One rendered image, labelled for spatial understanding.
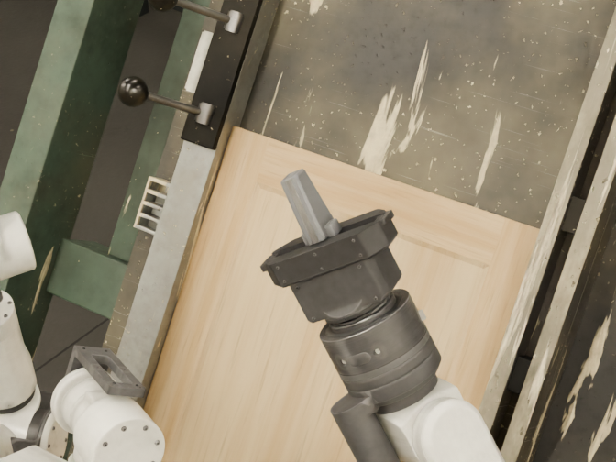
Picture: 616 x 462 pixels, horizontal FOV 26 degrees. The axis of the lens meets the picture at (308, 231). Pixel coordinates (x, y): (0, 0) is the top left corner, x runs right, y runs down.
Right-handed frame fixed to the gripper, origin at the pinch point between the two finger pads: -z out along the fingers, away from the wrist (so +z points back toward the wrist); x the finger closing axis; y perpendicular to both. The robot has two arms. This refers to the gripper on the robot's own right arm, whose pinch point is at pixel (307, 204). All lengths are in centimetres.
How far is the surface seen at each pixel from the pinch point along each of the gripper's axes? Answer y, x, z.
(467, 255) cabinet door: 38.4, 5.9, 21.4
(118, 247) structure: 47, 56, 7
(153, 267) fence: 38, 45, 9
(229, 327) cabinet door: 36, 38, 20
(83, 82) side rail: 51, 51, -15
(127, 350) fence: 33, 52, 17
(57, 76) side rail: 49, 53, -17
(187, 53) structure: 59, 39, -12
